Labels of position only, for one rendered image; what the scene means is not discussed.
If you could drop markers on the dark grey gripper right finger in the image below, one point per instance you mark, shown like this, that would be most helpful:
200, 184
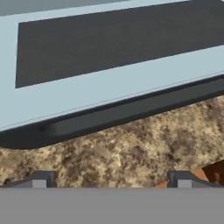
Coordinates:
180, 178

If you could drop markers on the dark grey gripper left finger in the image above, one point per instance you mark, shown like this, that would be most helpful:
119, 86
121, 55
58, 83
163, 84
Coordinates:
43, 178

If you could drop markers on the brown baguette bread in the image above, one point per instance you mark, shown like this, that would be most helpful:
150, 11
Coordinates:
214, 172

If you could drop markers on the pale blue toaster oven door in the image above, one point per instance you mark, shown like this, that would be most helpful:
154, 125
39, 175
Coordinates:
96, 84

